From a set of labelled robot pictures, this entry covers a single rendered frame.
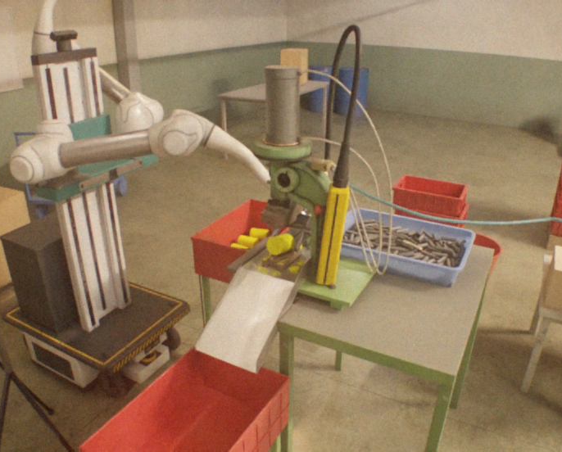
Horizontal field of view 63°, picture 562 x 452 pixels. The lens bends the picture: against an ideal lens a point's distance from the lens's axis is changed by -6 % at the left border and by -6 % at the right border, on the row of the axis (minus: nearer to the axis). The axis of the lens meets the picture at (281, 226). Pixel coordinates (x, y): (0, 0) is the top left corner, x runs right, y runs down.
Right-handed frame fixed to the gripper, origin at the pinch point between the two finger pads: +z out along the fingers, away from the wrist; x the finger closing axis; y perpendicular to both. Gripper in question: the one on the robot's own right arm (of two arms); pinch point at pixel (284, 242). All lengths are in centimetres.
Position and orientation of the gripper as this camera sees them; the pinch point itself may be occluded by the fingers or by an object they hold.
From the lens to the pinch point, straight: 190.8
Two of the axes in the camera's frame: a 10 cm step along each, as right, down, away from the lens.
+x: -8.8, -2.0, 4.4
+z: -4.0, 8.1, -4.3
